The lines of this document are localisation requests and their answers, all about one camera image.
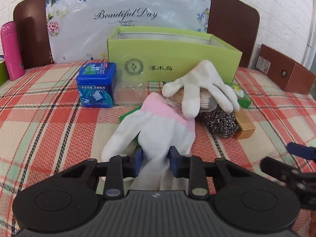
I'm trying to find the white glove with pink cuff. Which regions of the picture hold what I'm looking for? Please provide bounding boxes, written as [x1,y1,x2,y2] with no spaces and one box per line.
[101,93,196,190]

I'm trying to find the white work glove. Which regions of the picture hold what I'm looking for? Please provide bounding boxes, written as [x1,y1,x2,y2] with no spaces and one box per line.
[162,60,240,119]

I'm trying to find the clear plastic cup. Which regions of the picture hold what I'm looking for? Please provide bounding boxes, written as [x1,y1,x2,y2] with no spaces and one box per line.
[114,54,150,106]

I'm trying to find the green flat box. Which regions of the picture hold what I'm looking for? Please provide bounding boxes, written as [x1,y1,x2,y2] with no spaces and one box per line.
[118,105,143,149]

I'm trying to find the steel wool scrubber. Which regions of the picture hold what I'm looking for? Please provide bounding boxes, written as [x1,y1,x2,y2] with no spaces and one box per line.
[200,105,240,138]

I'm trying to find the golden orange small box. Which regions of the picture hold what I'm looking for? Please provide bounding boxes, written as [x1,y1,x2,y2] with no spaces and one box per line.
[234,109,256,140]

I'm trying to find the toothpick container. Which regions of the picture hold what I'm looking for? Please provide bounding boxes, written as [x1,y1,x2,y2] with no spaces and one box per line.
[165,88,218,114]

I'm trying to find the brown cardboard box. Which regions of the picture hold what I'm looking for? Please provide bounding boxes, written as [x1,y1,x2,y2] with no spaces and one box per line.
[256,44,315,95]

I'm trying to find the green floral small box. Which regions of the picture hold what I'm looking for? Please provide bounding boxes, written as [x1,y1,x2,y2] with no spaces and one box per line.
[231,84,252,109]

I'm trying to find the blue gum container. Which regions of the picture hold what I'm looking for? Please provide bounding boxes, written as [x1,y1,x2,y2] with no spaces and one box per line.
[76,61,117,108]

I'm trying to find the large green cardboard box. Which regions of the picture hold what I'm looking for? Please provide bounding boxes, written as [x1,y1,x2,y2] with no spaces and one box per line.
[107,26,242,84]

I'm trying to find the green object at left edge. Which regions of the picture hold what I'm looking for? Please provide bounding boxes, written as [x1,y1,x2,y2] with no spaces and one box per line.
[0,55,9,86]

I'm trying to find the pink thermos bottle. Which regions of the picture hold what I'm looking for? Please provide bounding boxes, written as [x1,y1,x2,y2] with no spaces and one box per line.
[1,21,25,81]

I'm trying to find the dark brown wooden headboard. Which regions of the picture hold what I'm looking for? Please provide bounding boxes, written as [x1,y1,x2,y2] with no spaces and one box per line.
[13,0,260,69]

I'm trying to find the floral Beautiful Day pillow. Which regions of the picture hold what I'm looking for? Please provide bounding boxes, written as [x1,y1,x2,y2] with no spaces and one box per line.
[46,0,211,63]

